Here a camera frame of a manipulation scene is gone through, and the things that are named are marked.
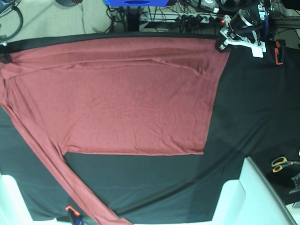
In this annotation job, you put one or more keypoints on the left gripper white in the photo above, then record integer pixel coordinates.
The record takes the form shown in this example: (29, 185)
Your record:
(230, 38)

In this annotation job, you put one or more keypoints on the red long-sleeve T-shirt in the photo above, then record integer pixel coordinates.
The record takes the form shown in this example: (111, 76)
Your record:
(144, 96)

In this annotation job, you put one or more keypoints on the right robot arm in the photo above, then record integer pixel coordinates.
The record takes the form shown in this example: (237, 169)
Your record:
(11, 23)

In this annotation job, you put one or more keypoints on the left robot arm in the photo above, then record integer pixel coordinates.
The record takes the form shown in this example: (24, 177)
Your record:
(243, 28)

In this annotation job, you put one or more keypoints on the orange and black clamp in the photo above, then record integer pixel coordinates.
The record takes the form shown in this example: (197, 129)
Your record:
(279, 51)

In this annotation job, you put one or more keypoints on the blue plastic bin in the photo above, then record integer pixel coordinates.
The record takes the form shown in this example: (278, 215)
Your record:
(136, 3)

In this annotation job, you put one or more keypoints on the white foam block left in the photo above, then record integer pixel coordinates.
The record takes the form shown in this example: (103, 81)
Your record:
(13, 210)

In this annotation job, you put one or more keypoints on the white foam block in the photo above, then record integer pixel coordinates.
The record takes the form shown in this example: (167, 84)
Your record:
(13, 210)
(250, 200)

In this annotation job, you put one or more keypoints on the white foam block right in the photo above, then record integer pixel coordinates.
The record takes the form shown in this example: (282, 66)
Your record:
(250, 200)

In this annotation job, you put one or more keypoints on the orange clamp at bottom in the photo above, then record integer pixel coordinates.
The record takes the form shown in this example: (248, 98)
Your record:
(71, 210)

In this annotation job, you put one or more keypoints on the blue clamp on frame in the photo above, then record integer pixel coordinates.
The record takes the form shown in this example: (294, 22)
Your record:
(267, 32)

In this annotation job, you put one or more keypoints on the yellow-handled scissors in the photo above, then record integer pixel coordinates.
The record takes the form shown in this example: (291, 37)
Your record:
(282, 162)

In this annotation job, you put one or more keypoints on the black metal bracket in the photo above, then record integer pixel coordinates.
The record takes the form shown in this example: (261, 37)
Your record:
(296, 181)

